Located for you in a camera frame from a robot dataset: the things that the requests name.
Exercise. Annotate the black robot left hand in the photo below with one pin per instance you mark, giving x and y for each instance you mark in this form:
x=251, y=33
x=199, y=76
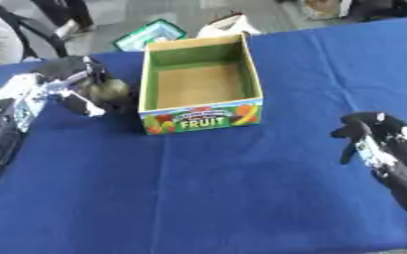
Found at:
x=68, y=71

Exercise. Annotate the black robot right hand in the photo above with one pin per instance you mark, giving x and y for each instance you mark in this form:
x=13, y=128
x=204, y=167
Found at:
x=395, y=155

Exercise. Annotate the dark green toy fruit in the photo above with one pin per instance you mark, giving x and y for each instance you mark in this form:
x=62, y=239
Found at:
x=105, y=91

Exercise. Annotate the cardboard box green inside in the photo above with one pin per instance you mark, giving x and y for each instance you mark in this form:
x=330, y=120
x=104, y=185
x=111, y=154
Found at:
x=198, y=86

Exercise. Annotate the black chair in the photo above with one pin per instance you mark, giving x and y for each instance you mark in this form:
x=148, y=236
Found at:
x=36, y=31

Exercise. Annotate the green and white bag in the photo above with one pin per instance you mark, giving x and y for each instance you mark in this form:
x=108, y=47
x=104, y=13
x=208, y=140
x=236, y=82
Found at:
x=149, y=34

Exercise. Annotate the black bag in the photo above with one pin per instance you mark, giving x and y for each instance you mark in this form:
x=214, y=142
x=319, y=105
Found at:
x=381, y=8

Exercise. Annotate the tan bag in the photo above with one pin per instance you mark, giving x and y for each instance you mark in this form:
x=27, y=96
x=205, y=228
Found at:
x=323, y=8

